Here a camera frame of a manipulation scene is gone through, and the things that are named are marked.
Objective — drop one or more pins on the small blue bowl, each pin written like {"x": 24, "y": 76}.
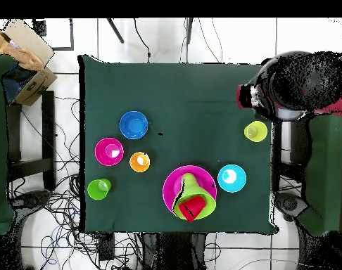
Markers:
{"x": 133, "y": 125}

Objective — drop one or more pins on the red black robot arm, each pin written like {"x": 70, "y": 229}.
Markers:
{"x": 300, "y": 84}

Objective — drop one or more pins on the black floor frame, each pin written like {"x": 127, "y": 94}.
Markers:
{"x": 72, "y": 36}

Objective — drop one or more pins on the cardboard box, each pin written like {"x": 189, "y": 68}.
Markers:
{"x": 33, "y": 87}

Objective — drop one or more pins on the dark green tablecloth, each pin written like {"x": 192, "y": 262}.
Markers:
{"x": 173, "y": 92}

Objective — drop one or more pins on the tall green cup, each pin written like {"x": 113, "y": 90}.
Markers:
{"x": 93, "y": 189}

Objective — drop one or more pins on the small cyan bowl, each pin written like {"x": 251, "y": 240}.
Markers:
{"x": 238, "y": 184}

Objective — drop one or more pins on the yellow cup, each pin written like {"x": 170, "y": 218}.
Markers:
{"x": 259, "y": 132}

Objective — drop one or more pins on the large pink bowl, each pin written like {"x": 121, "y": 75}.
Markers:
{"x": 171, "y": 185}

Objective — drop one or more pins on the small magenta bowl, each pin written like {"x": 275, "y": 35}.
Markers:
{"x": 102, "y": 152}

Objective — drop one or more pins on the black box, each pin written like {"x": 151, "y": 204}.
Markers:
{"x": 299, "y": 143}

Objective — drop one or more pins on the large green bowl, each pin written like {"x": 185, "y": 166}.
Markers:
{"x": 206, "y": 202}

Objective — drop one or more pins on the red cup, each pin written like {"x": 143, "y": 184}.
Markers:
{"x": 192, "y": 206}

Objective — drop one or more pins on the grey chair base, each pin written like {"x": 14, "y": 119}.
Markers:
{"x": 289, "y": 204}
{"x": 33, "y": 198}

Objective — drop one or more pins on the black power strip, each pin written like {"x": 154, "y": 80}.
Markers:
{"x": 106, "y": 247}

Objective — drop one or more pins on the black tripod leg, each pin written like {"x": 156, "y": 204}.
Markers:
{"x": 189, "y": 31}
{"x": 116, "y": 31}

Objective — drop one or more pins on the orange cup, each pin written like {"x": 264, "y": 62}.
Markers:
{"x": 135, "y": 166}

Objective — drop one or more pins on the black stool frame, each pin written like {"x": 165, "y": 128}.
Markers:
{"x": 48, "y": 135}

